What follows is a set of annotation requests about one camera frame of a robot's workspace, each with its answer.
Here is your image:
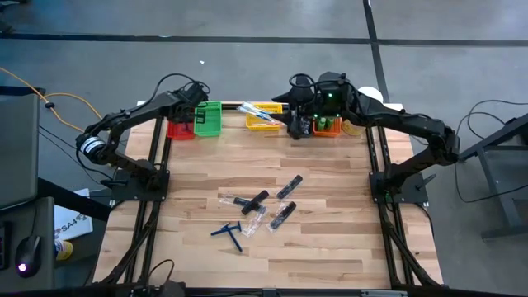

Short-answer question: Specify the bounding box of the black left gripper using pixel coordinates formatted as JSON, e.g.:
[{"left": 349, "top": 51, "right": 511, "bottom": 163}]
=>
[{"left": 169, "top": 82, "right": 210, "bottom": 125}]

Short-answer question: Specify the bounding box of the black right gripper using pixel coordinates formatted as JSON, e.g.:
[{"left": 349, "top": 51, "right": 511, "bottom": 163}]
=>
[{"left": 270, "top": 82, "right": 351, "bottom": 139}]

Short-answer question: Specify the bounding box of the blue toothbrush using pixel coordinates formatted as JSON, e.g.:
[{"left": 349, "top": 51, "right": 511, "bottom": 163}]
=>
[{"left": 237, "top": 101, "right": 276, "bottom": 125}]

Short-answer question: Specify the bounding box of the bare black comb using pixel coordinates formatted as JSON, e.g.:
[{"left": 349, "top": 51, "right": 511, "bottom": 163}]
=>
[{"left": 241, "top": 189, "right": 271, "bottom": 216}]

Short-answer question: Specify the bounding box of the red plastic basket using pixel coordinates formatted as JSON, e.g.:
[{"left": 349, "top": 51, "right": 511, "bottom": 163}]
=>
[{"left": 166, "top": 119, "right": 196, "bottom": 141}]

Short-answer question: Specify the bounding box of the green plastic basket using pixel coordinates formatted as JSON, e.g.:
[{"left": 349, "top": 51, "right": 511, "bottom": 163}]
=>
[{"left": 193, "top": 101, "right": 224, "bottom": 138}]

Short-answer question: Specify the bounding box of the black plastic basket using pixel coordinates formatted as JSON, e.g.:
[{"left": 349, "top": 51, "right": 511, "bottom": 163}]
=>
[{"left": 286, "top": 107, "right": 315, "bottom": 139}]

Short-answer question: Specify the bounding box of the orange plastic basket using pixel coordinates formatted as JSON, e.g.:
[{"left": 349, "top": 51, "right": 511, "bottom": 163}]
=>
[{"left": 312, "top": 115, "right": 342, "bottom": 139}]

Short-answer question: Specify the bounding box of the yellow plastic basket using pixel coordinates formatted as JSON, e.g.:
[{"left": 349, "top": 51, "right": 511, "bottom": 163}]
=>
[{"left": 245, "top": 101, "right": 284, "bottom": 132}]

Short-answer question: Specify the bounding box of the Lysol wipes canister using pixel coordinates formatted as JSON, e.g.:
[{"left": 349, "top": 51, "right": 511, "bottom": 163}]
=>
[{"left": 341, "top": 85, "right": 384, "bottom": 138}]

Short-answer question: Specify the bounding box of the black rig strut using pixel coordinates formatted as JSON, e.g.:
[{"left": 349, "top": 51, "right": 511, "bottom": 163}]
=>
[{"left": 36, "top": 176, "right": 113, "bottom": 223}]

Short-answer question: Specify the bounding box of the white printed box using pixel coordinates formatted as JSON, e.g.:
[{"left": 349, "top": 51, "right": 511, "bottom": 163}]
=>
[{"left": 54, "top": 188, "right": 94, "bottom": 242}]

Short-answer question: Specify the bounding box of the grey computer monitor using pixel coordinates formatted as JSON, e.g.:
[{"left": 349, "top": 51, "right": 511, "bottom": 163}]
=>
[{"left": 0, "top": 85, "right": 46, "bottom": 210}]

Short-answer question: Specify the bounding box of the dark grey side desk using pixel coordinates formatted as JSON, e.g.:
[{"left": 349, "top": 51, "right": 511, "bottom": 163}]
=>
[{"left": 0, "top": 196, "right": 56, "bottom": 292}]

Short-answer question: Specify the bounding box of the yellow and white canister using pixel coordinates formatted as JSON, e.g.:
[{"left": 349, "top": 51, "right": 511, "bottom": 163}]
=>
[{"left": 54, "top": 238, "right": 74, "bottom": 262}]

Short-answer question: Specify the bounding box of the black computer mouse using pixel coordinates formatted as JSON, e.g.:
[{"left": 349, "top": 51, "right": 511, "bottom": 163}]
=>
[{"left": 14, "top": 233, "right": 42, "bottom": 279}]

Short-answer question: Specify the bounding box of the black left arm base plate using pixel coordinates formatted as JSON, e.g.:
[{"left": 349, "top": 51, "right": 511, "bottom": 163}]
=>
[{"left": 100, "top": 169, "right": 171, "bottom": 203}]

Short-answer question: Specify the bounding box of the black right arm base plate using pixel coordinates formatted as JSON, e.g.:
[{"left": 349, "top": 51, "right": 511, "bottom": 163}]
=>
[{"left": 369, "top": 170, "right": 437, "bottom": 205}]

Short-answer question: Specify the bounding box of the black floor cable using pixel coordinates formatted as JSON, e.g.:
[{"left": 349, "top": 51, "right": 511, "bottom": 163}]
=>
[{"left": 448, "top": 98, "right": 528, "bottom": 206}]

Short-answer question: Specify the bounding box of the yellow cable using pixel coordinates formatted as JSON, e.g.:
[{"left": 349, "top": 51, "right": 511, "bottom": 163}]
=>
[{"left": 0, "top": 65, "right": 104, "bottom": 135}]

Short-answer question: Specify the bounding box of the black front rail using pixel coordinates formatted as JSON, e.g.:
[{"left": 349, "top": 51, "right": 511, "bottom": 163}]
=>
[{"left": 0, "top": 286, "right": 528, "bottom": 297}]

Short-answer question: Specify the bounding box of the silver bracket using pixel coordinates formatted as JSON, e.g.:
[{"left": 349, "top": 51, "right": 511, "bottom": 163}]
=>
[{"left": 361, "top": 290, "right": 408, "bottom": 297}]

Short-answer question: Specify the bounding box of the black desk frame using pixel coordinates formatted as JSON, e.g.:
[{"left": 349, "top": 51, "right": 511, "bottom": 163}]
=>
[{"left": 453, "top": 113, "right": 528, "bottom": 241}]

